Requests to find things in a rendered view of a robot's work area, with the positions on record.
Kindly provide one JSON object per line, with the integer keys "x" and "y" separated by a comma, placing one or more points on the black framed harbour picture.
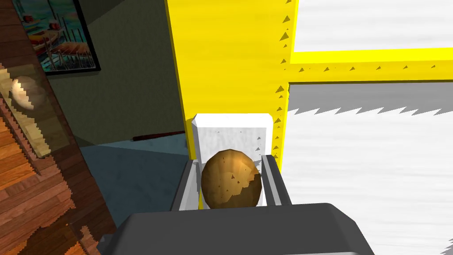
{"x": 56, "y": 35}

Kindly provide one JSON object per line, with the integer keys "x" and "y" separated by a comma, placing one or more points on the brown and white door knob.
{"x": 230, "y": 180}

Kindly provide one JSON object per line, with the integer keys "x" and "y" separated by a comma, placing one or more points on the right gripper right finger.
{"x": 275, "y": 184}

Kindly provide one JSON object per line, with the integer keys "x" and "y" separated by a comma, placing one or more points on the brown wooden door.
{"x": 35, "y": 198}

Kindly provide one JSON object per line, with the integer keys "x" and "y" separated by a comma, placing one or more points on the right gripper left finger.
{"x": 188, "y": 191}

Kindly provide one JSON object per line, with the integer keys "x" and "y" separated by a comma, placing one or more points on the pale round door knob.
{"x": 26, "y": 92}

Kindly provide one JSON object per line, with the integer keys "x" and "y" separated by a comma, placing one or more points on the yellow and white door leaf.
{"x": 230, "y": 53}

